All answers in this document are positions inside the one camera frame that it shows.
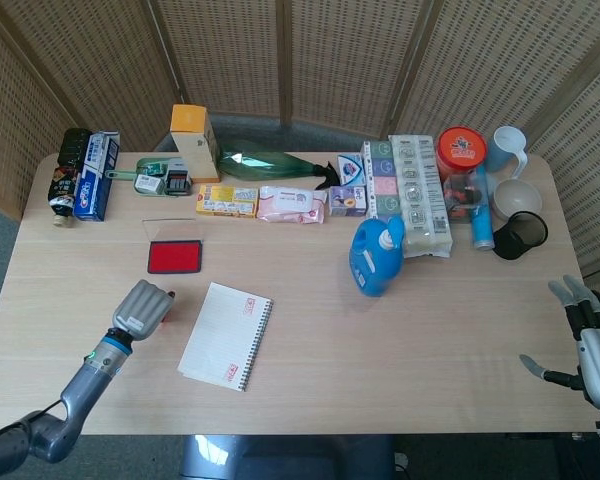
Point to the multicolour tissue pack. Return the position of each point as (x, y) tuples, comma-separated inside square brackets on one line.
[(380, 180)]

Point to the orange lidded jar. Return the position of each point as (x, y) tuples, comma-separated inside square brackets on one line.
[(461, 150)]

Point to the blue tube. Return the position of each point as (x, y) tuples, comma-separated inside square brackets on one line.
[(481, 220)]

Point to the small green card box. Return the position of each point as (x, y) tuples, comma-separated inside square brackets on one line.
[(153, 167)]

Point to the small red stamp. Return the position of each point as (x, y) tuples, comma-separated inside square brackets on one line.
[(166, 317)]

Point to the clear pack orange black items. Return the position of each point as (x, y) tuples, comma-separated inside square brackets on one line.
[(460, 197)]

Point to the blue white toothpaste box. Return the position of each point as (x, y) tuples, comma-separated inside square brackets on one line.
[(94, 185)]

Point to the pink wet wipes pack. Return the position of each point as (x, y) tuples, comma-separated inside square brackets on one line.
[(290, 204)]

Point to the spiral lined notebook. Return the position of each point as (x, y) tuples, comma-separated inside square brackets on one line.
[(222, 335)]

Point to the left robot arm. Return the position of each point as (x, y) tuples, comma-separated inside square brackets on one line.
[(87, 385)]

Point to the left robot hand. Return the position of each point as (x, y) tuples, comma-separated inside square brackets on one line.
[(142, 310)]

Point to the light blue pitcher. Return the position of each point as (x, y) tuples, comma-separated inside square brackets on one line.
[(502, 147)]

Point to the green plastic spray bottle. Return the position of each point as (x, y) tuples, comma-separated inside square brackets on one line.
[(260, 165)]

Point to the yellow flat box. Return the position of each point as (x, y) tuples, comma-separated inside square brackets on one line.
[(226, 201)]

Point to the black mesh pen holder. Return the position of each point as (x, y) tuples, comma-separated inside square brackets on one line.
[(517, 240)]

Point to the dark drink bottle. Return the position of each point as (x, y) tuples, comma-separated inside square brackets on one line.
[(62, 190)]

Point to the small white green box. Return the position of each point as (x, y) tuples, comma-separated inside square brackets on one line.
[(149, 183)]

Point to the tall yellow orange carton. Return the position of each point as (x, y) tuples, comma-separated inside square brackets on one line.
[(195, 145)]

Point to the blue detergent bottle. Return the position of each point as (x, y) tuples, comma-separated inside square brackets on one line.
[(375, 260)]

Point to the long white plastic pack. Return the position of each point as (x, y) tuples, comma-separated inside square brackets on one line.
[(422, 200)]

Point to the red ink pad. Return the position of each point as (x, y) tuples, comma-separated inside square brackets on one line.
[(175, 257)]

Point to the small purple box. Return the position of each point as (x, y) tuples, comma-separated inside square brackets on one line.
[(347, 201)]

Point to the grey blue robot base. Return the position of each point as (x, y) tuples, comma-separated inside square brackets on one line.
[(290, 457)]

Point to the white blue soap box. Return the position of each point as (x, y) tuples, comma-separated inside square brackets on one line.
[(351, 169)]

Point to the wooden perforated folding screen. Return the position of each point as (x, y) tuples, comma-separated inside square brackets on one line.
[(330, 60)]

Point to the beige bowl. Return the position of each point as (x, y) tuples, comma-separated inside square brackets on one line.
[(517, 199)]

